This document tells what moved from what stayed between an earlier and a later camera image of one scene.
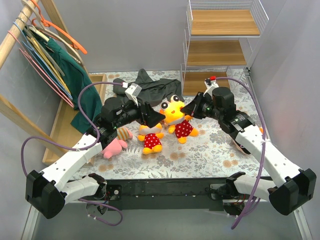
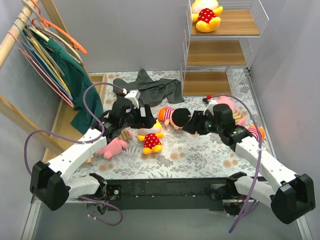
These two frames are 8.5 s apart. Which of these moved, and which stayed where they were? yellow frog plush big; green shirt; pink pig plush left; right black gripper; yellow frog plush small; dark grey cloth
Moved: yellow frog plush big; right black gripper
Stayed: green shirt; yellow frog plush small; pink pig plush left; dark grey cloth
